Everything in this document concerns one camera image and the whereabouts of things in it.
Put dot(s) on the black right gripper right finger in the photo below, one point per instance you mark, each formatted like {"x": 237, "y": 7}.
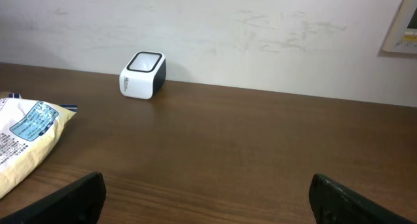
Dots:
{"x": 332, "y": 202}

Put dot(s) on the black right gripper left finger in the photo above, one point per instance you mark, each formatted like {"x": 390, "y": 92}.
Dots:
{"x": 80, "y": 202}

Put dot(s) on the cream snack bag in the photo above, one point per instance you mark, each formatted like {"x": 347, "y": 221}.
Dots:
{"x": 30, "y": 129}

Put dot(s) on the white barcode scanner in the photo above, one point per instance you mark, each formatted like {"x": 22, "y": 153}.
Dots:
{"x": 144, "y": 75}

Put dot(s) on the beige wall control panel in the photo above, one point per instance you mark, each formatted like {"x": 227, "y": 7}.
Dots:
{"x": 401, "y": 37}

